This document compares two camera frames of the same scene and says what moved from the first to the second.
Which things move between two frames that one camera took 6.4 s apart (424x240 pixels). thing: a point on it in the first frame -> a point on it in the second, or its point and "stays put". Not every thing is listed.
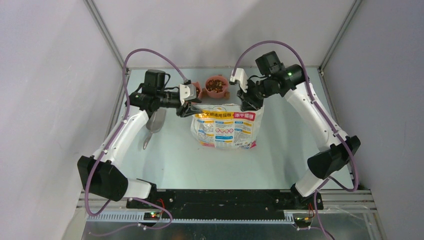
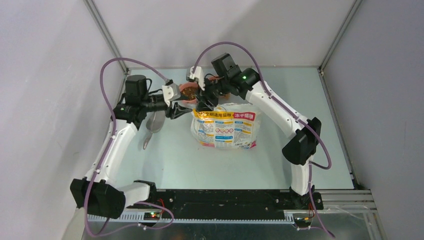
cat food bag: x=225 y=126 stays put
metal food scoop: x=154 y=124 stays put
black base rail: x=230 y=204 stays put
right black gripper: x=249 y=104 -> x=206 y=106
